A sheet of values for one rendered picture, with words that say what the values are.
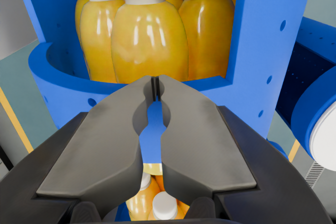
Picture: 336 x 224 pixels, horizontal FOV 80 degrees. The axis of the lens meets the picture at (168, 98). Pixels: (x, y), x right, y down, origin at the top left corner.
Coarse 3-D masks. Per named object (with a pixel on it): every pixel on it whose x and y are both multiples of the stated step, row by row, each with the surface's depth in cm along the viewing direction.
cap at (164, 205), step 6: (162, 192) 34; (156, 198) 33; (162, 198) 33; (168, 198) 33; (174, 198) 33; (156, 204) 32; (162, 204) 32; (168, 204) 32; (174, 204) 32; (156, 210) 31; (162, 210) 31; (168, 210) 31; (174, 210) 32; (162, 216) 31; (168, 216) 31
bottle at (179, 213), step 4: (152, 208) 35; (176, 208) 33; (180, 208) 35; (152, 212) 34; (176, 212) 33; (180, 212) 34; (148, 216) 35; (152, 216) 34; (156, 216) 32; (172, 216) 32; (176, 216) 33; (180, 216) 34
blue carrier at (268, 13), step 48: (48, 0) 24; (240, 0) 11; (288, 0) 12; (48, 48) 22; (240, 48) 12; (288, 48) 16; (48, 96) 17; (96, 96) 13; (240, 96) 14; (144, 144) 15
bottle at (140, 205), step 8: (152, 184) 38; (144, 192) 37; (152, 192) 38; (128, 200) 38; (136, 200) 37; (144, 200) 37; (152, 200) 38; (128, 208) 39; (136, 208) 37; (144, 208) 37; (136, 216) 38; (144, 216) 38
